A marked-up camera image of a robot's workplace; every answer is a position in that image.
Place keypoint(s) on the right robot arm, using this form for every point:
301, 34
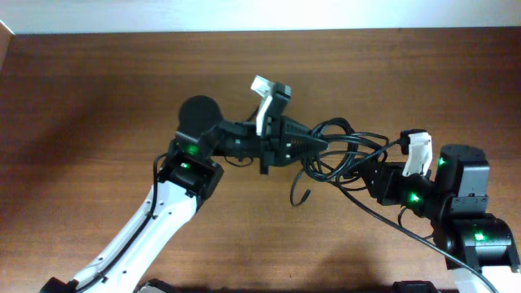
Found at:
481, 252

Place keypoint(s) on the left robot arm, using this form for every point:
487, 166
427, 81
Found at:
185, 177

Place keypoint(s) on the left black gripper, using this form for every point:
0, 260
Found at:
273, 147

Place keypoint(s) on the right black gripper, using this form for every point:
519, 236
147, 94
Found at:
389, 172

